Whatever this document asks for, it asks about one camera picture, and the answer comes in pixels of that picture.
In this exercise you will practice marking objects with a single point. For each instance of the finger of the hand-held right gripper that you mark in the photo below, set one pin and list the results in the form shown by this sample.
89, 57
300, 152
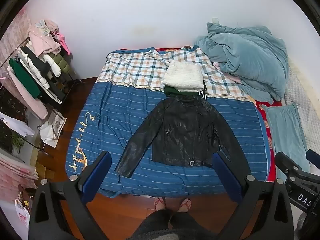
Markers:
287, 162
314, 156

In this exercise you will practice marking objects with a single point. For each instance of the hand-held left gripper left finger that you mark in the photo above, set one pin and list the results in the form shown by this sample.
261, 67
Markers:
97, 175

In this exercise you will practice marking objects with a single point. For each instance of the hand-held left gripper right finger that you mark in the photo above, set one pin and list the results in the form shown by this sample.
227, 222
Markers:
225, 175

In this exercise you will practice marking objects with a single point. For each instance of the black leather jacket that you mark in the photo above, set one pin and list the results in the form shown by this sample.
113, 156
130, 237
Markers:
182, 135

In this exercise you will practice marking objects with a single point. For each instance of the black metal clothes rack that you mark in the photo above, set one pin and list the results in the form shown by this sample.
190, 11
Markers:
75, 82

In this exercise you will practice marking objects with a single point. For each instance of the person's right foot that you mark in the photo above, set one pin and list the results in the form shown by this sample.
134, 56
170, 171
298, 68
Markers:
184, 204

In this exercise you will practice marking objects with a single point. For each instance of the person's foot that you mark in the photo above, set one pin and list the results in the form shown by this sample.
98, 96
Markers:
160, 203
184, 204

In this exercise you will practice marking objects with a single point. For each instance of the person's right leg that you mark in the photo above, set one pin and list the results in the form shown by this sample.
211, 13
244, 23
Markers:
192, 226

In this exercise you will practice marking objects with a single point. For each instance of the person's leg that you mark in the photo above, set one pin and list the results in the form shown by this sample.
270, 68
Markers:
155, 222
192, 226

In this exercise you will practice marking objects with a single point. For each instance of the white tote bag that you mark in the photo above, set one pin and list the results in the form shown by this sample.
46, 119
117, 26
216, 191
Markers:
53, 127

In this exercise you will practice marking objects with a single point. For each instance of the person's left foot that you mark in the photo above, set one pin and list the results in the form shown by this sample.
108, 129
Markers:
160, 203

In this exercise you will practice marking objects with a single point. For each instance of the person's left leg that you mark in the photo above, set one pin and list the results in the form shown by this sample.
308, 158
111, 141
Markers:
155, 222

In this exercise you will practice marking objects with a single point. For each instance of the blue striped plaid bed sheet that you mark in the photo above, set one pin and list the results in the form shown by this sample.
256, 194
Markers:
125, 105

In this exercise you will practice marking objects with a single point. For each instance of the pink folded fabric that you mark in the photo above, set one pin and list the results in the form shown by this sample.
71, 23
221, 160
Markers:
15, 170

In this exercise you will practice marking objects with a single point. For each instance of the white bag with red print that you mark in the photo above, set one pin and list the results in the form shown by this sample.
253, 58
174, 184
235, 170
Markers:
22, 215

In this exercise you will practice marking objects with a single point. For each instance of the green potted plant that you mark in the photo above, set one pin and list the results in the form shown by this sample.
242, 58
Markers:
17, 142

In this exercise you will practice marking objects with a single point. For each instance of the white hanging garment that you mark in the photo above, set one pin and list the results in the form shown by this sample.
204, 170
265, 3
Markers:
15, 127

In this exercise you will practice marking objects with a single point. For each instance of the pink garment under duvet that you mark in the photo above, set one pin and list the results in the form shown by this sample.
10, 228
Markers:
235, 79

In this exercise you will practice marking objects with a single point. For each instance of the dark green folded garment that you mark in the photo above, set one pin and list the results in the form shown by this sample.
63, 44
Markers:
172, 92

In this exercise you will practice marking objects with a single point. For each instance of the pink long coat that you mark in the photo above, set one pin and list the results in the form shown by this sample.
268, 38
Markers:
30, 102

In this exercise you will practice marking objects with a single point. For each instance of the white fluffy folded sweater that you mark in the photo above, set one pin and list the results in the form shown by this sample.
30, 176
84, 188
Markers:
185, 76

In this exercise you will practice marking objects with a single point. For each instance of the teal duvet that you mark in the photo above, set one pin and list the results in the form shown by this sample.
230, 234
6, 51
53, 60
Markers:
250, 55

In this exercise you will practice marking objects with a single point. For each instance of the white puffer jacket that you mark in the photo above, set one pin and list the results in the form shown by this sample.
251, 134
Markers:
53, 68

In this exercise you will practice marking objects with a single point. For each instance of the olive puffer jacket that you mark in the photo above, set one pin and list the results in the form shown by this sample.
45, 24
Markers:
63, 63

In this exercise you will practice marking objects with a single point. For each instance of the green hanging garment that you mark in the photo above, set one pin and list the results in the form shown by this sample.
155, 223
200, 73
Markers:
23, 77

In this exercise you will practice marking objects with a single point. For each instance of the black hanging garment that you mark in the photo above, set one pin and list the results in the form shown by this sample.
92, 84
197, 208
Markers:
37, 62

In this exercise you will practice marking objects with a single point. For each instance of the pink fluffy garment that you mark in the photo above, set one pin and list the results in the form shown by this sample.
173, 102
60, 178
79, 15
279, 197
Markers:
42, 40

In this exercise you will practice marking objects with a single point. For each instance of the pink floral curtain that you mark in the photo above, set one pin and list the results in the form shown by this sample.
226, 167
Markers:
15, 35

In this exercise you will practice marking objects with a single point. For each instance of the white wall socket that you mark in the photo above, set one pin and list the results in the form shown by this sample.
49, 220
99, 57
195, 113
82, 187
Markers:
216, 20

